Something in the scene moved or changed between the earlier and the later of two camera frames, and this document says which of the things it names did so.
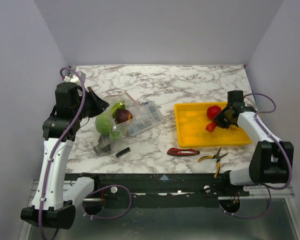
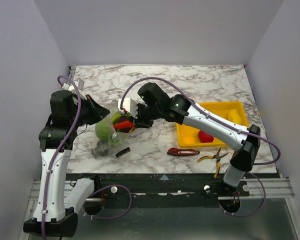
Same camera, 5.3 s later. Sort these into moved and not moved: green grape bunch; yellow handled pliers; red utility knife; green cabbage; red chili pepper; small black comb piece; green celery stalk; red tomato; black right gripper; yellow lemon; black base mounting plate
Moved: green celery stalk; green cabbage; green grape bunch; red tomato; red chili pepper; black right gripper
Not moved: yellow lemon; red utility knife; small black comb piece; black base mounting plate; yellow handled pliers
